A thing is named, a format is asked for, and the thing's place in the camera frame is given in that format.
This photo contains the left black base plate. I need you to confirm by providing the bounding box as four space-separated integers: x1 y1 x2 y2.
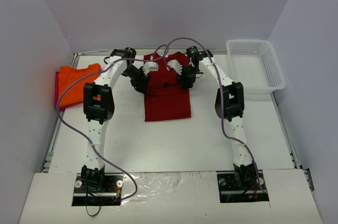
72 174 123 207

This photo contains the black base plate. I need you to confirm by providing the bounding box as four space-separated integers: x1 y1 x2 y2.
72 174 123 207
217 171 269 203

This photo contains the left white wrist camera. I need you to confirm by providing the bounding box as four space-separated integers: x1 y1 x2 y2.
142 61 159 75

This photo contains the folded orange t-shirt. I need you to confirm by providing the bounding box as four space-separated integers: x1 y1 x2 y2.
59 63 101 110

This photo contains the white plastic basket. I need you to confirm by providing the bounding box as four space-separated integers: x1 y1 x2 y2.
226 39 286 94

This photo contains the dark red t-shirt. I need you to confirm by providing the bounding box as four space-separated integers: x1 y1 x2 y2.
144 59 191 122

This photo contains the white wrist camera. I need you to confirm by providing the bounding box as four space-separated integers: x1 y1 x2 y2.
167 60 183 75
142 61 159 75

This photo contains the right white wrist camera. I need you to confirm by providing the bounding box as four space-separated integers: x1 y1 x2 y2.
167 60 183 75

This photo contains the aluminium table frame rail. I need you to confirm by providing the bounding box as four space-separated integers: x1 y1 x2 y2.
72 48 230 69

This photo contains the thin black cable loop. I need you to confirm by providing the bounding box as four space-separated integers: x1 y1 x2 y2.
84 189 102 219

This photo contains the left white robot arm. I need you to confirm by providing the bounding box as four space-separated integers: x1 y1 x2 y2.
81 48 159 191

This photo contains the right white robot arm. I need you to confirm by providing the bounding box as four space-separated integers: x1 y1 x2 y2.
168 46 257 190

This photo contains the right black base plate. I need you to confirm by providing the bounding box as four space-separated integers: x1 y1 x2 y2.
217 171 269 203

